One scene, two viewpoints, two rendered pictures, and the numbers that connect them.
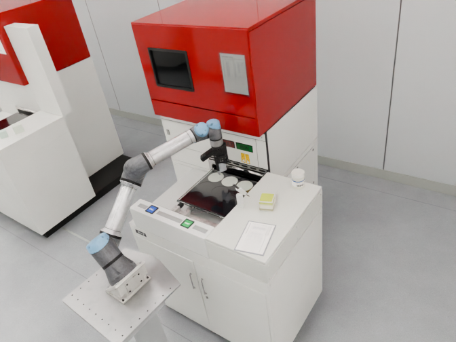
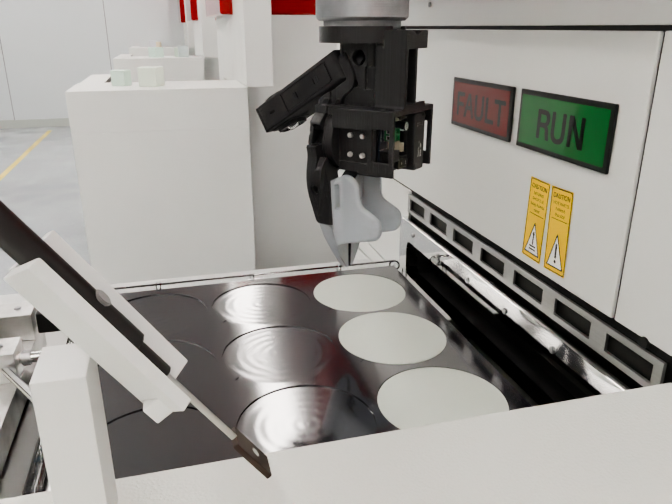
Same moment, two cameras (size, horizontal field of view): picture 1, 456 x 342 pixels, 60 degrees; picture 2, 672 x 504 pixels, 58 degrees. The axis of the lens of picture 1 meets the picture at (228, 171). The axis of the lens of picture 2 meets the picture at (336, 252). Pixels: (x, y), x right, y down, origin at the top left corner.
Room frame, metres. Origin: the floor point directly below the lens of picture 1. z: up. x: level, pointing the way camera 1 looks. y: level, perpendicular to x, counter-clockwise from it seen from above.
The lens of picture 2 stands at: (1.53, -0.25, 1.17)
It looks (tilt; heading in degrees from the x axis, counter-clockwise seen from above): 20 degrees down; 35
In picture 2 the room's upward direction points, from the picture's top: straight up
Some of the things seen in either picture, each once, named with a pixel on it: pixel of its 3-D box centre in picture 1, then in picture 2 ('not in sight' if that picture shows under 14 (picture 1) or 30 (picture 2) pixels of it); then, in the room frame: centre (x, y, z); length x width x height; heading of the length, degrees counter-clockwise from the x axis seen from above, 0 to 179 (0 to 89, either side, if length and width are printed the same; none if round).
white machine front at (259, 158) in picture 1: (213, 148); (432, 162); (2.19, 0.07, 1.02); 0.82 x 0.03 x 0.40; 50
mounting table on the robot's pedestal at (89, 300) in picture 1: (128, 296); not in sight; (1.34, 0.60, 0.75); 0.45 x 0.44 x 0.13; 136
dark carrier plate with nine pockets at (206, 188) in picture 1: (219, 191); (280, 354); (1.90, 0.07, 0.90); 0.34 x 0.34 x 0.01; 50
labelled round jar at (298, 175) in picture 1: (298, 178); not in sight; (1.74, -0.37, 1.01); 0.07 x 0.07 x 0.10
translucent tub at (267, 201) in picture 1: (267, 202); not in sight; (1.60, -0.18, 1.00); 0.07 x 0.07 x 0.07; 68
